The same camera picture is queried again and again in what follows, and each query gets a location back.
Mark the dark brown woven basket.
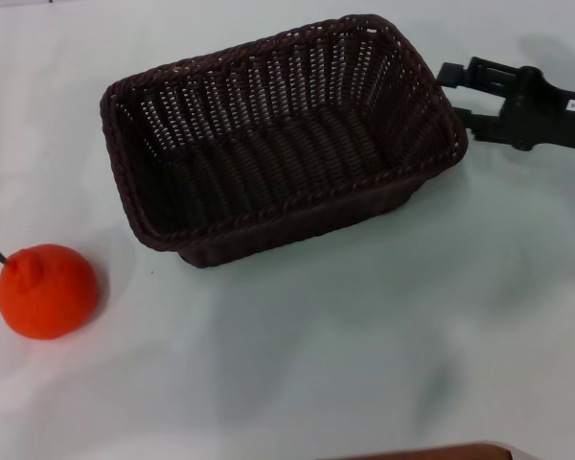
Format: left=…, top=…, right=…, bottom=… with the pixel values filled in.
left=98, top=13, right=470, bottom=270

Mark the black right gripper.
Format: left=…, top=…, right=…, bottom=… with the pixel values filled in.
left=435, top=56, right=575, bottom=154

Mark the orange toy fruit with stem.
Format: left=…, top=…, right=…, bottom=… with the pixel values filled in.
left=0, top=243, right=100, bottom=341

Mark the brown wooden edge piece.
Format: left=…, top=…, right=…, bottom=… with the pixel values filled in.
left=348, top=443, right=514, bottom=460

